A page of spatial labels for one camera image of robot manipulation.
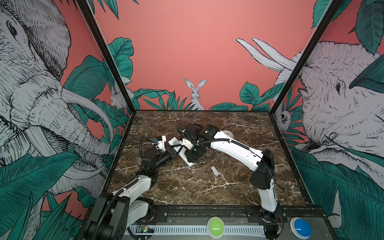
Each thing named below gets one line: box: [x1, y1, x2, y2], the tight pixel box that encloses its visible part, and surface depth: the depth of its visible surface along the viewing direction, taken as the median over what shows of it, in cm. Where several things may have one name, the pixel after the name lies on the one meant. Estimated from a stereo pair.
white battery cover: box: [210, 165, 221, 176], surface depth 91 cm
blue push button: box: [289, 217, 312, 240], surface depth 71 cm
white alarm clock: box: [222, 130, 234, 139], surface depth 104 cm
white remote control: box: [168, 136, 195, 168], surface depth 80 cm
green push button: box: [206, 216, 225, 239], surface depth 71 cm
